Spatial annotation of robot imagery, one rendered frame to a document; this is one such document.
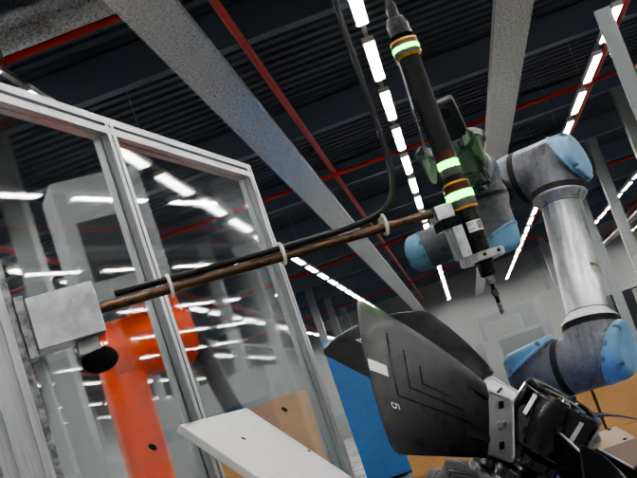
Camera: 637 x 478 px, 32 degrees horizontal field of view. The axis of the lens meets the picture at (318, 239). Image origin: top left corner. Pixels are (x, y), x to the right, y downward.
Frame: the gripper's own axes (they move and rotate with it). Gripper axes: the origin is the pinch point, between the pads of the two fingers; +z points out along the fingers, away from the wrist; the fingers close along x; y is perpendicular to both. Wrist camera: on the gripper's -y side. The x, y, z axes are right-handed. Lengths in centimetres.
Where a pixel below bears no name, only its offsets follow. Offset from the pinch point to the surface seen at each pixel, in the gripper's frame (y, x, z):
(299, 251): 12.0, 22.1, 23.3
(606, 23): -49, -37, -171
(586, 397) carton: 86, 56, -734
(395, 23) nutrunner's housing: -18.2, -0.3, 8.6
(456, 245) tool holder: 17.6, 2.5, 9.7
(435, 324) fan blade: 27.3, 11.3, 0.2
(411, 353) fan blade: 31.4, 8.7, 35.7
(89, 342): 16, 48, 42
